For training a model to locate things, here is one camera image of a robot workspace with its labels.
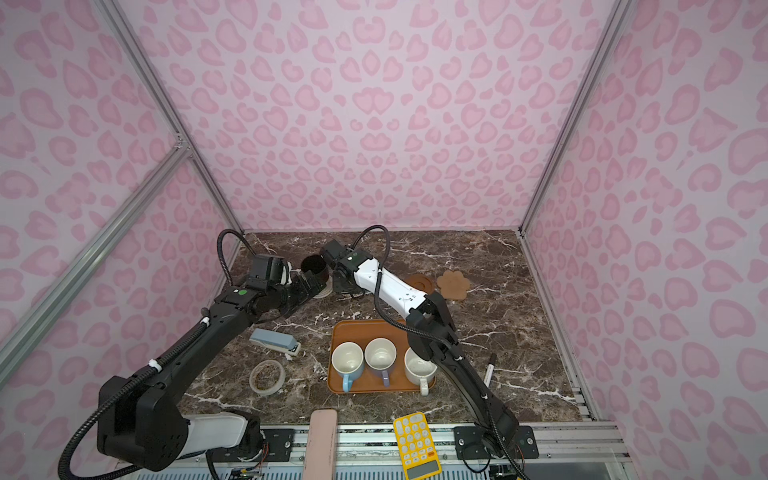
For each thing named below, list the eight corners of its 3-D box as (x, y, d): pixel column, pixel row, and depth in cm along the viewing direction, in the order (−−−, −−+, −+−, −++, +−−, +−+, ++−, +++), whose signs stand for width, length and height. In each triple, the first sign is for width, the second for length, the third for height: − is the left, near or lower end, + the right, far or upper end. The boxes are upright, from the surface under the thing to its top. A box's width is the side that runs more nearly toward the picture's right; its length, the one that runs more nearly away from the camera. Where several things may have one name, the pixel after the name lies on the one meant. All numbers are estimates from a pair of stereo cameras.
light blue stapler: (255, 344, 93) (247, 335, 88) (261, 334, 95) (254, 325, 90) (296, 356, 90) (291, 347, 85) (301, 345, 92) (296, 337, 87)
